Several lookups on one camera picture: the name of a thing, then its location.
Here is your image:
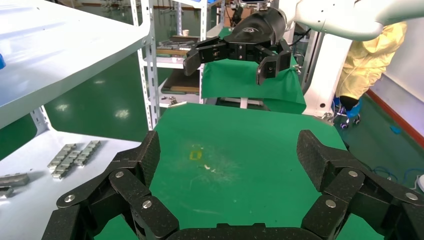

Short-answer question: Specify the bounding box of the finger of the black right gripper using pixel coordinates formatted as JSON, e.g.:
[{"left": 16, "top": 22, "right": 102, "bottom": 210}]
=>
[
  {"left": 183, "top": 36, "right": 229, "bottom": 77},
  {"left": 255, "top": 39, "right": 293, "bottom": 86}
]

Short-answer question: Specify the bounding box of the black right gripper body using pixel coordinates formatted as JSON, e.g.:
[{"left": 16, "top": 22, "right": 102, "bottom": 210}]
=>
[{"left": 225, "top": 7, "right": 287, "bottom": 63}]

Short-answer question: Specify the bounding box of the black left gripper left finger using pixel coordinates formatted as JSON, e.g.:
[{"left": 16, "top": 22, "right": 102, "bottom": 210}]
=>
[{"left": 41, "top": 130, "right": 180, "bottom": 240}]

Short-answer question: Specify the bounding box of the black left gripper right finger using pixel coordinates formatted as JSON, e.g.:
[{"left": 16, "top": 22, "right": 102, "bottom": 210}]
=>
[{"left": 296, "top": 129, "right": 424, "bottom": 240}]

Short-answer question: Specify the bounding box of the dark tray with tools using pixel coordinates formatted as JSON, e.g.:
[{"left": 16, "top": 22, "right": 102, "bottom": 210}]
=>
[{"left": 156, "top": 35, "right": 201, "bottom": 58}]

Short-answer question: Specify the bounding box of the white background tool rack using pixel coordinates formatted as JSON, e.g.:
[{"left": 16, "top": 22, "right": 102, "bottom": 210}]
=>
[{"left": 137, "top": 0, "right": 229, "bottom": 109}]

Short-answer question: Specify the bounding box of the draped green background cloth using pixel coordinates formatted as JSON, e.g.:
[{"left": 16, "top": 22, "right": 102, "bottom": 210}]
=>
[{"left": 201, "top": 27, "right": 307, "bottom": 115}]

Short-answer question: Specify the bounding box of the white robot torso column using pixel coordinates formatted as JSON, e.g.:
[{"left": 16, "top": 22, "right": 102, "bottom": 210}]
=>
[{"left": 302, "top": 31, "right": 353, "bottom": 117}]

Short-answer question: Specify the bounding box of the white flat metal shelf board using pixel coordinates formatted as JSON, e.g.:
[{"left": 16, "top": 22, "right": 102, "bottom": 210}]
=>
[{"left": 0, "top": 130, "right": 144, "bottom": 240}]

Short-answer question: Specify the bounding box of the blue wheeled stool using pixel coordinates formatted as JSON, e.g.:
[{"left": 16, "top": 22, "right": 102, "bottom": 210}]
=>
[{"left": 332, "top": 96, "right": 364, "bottom": 130}]

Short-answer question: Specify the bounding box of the large green table cloth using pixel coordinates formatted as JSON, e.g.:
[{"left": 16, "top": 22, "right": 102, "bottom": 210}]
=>
[{"left": 93, "top": 102, "right": 385, "bottom": 240}]

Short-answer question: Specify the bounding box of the person in yellow coat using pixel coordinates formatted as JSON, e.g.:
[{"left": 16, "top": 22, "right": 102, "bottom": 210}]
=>
[{"left": 335, "top": 21, "right": 409, "bottom": 112}]

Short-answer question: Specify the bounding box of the white ribbed metal shelf board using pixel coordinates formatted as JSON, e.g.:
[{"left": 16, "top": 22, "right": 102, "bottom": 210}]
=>
[{"left": 0, "top": 0, "right": 157, "bottom": 130}]

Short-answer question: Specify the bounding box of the silver metal chain part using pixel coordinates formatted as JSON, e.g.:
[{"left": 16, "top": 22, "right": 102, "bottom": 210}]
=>
[
  {"left": 47, "top": 143, "right": 77, "bottom": 173},
  {"left": 52, "top": 150, "right": 82, "bottom": 180},
  {"left": 73, "top": 140, "right": 101, "bottom": 167}
]

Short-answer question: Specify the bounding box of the white perforated rack post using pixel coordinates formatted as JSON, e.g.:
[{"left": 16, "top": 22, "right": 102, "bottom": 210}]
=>
[
  {"left": 130, "top": 0, "right": 162, "bottom": 131},
  {"left": 29, "top": 105, "right": 53, "bottom": 133}
]

